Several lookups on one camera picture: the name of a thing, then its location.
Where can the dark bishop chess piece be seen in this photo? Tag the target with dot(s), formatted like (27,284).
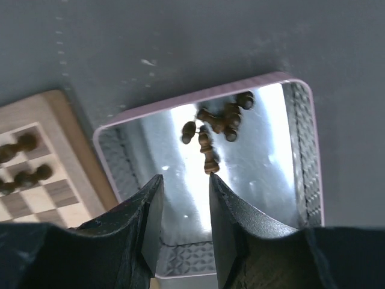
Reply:
(210,164)

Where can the dark pawn chess piece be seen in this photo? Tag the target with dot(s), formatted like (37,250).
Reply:
(25,179)

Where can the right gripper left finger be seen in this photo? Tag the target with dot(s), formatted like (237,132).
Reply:
(120,247)

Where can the dark pieces pile in tin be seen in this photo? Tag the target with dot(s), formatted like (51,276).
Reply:
(229,120)

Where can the wooden chess board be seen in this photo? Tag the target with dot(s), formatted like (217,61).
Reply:
(78,190)

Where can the pink metal tin tray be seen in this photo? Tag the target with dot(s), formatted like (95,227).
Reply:
(273,164)

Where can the dark rook chess piece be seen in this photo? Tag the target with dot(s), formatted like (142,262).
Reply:
(25,143)

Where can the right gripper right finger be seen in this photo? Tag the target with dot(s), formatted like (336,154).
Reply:
(251,249)

